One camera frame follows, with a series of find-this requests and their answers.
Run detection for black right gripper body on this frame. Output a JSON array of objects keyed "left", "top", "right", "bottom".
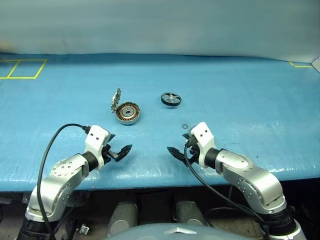
[{"left": 184, "top": 134, "right": 201, "bottom": 165}]

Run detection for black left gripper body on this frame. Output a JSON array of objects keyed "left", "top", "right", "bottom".
[{"left": 101, "top": 136, "right": 119, "bottom": 165}]

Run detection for silver motor stator copper windings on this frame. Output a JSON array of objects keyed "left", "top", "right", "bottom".
[{"left": 115, "top": 101, "right": 141, "bottom": 126}]

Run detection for silver toothed gear plate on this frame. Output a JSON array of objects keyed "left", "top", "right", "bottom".
[{"left": 109, "top": 87, "right": 123, "bottom": 115}]

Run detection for black spoked motor rotor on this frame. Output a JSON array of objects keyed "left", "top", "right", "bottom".
[{"left": 160, "top": 91, "right": 183, "bottom": 107}]

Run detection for blue plastic table cover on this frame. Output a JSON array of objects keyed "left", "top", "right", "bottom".
[{"left": 0, "top": 51, "right": 320, "bottom": 193}]

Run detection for grey rounded robot leg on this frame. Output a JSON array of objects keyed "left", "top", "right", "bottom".
[
  {"left": 175, "top": 200, "right": 208, "bottom": 227},
  {"left": 107, "top": 201, "right": 139, "bottom": 237}
]

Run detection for grey robot torso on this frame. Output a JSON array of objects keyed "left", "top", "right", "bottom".
[{"left": 104, "top": 223, "right": 266, "bottom": 240}]

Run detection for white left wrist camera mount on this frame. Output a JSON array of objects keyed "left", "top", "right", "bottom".
[{"left": 84, "top": 124, "right": 111, "bottom": 170}]

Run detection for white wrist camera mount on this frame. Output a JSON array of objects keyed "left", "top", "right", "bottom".
[
  {"left": 84, "top": 124, "right": 111, "bottom": 170},
  {"left": 189, "top": 121, "right": 217, "bottom": 168}
]

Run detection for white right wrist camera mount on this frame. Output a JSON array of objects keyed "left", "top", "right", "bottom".
[{"left": 189, "top": 121, "right": 217, "bottom": 168}]

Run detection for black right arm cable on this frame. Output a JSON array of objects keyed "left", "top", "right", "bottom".
[{"left": 183, "top": 141, "right": 271, "bottom": 240}]

